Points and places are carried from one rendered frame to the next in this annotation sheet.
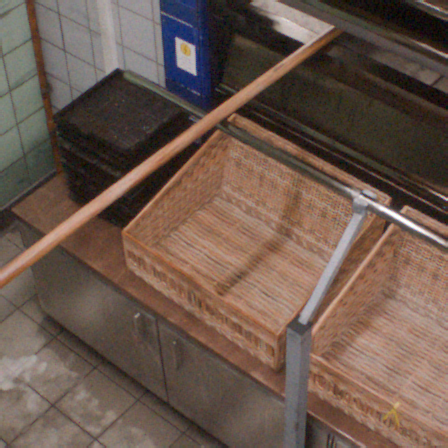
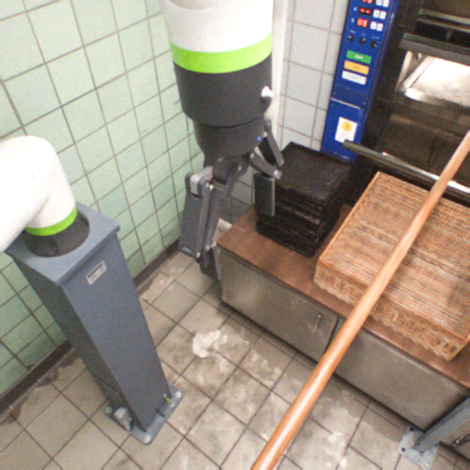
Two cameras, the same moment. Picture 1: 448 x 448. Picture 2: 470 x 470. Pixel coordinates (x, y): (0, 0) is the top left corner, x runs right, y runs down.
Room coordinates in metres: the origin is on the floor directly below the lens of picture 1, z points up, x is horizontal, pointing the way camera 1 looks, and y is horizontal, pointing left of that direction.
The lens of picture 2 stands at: (0.87, 0.75, 1.91)
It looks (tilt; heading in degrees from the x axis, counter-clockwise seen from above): 48 degrees down; 358
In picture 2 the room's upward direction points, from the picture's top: straight up
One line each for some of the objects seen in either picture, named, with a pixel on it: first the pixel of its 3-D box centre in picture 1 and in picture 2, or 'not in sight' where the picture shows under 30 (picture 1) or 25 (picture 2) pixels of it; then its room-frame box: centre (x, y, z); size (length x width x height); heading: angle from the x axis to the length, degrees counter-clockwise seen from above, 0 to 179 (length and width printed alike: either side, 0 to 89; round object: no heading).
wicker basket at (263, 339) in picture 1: (254, 234); (410, 258); (1.78, 0.05, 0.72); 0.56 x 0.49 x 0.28; 51
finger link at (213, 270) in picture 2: not in sight; (207, 259); (1.18, 0.77, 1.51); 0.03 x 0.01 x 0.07; 54
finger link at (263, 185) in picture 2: not in sight; (264, 195); (1.29, 0.69, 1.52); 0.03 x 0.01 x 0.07; 54
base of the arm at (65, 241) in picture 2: not in sight; (38, 215); (1.54, 1.20, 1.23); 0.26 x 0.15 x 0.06; 56
